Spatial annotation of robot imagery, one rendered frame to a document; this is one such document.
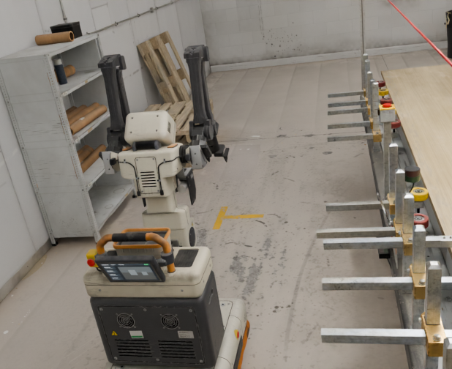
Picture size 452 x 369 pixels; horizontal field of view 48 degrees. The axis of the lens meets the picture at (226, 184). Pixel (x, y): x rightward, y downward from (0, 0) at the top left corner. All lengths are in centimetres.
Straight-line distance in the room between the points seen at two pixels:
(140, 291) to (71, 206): 207
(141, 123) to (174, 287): 76
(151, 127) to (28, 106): 183
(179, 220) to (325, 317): 113
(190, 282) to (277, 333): 100
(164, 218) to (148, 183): 22
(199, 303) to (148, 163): 66
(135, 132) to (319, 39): 765
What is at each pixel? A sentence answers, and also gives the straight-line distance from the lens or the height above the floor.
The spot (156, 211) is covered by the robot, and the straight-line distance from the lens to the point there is 247.
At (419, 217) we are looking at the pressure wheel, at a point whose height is 91.
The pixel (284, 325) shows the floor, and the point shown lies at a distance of 308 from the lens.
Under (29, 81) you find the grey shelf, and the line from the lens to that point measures 397.
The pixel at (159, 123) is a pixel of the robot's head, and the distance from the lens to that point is 234.
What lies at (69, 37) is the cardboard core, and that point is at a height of 158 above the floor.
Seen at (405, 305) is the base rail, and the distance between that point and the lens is 208.
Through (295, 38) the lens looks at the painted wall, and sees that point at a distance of 979.
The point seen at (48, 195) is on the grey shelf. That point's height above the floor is 47.
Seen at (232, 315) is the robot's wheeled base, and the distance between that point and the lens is 275.
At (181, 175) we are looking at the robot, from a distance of 251.
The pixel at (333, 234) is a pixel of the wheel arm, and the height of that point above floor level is 85.
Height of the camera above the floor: 198
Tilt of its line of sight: 24 degrees down
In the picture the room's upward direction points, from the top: 9 degrees counter-clockwise
